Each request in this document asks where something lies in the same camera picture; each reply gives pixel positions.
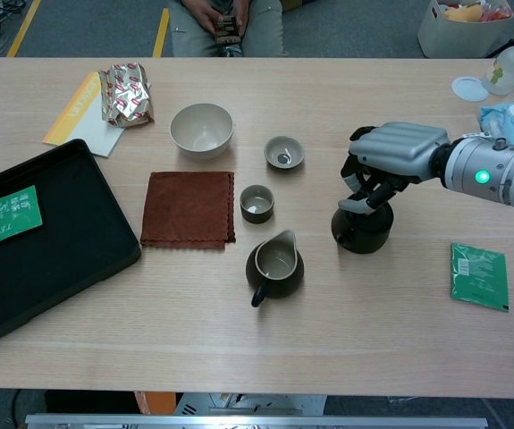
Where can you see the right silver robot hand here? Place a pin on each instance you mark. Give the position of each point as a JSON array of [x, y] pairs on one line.
[[399, 147]]

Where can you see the robot base chassis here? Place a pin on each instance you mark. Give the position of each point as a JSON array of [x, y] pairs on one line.
[[247, 404]]

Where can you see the white round lid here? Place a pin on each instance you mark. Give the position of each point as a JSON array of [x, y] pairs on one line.
[[469, 88]]

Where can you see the wide grey tea cup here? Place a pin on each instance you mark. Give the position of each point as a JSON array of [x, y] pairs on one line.
[[284, 154]]

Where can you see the beige storage bin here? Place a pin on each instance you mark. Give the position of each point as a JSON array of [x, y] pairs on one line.
[[457, 38]]

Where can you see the frosted bottle with wooden cap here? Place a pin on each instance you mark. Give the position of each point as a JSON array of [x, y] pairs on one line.
[[509, 67]]

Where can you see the yellow plush toy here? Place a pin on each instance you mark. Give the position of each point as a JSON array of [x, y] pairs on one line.
[[462, 13]]

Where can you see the green tea packet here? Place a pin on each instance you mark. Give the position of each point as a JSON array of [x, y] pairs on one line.
[[480, 277], [10, 216]]

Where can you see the small dark teacup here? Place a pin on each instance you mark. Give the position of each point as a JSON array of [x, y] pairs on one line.
[[257, 205]]

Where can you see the seated person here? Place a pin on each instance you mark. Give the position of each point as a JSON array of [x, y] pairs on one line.
[[263, 40]]

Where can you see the large beige bowl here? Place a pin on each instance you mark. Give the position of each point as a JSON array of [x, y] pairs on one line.
[[200, 129]]

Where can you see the smartphone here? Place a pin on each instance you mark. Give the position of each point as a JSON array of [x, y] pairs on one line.
[[226, 29]]

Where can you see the brown suede cloth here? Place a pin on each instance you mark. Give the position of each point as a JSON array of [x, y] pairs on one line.
[[187, 210]]

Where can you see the silver red foil bag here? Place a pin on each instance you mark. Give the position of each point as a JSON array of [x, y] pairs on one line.
[[127, 96]]

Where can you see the yellow white Lexicon booklet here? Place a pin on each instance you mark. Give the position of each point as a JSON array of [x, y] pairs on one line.
[[82, 127]]

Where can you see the orange box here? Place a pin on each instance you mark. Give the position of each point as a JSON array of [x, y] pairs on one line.
[[154, 402]]

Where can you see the black rectangular tray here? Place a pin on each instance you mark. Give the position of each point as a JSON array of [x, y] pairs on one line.
[[60, 277]]

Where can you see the aluminium rail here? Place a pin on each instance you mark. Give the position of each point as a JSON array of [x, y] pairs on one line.
[[256, 422]]

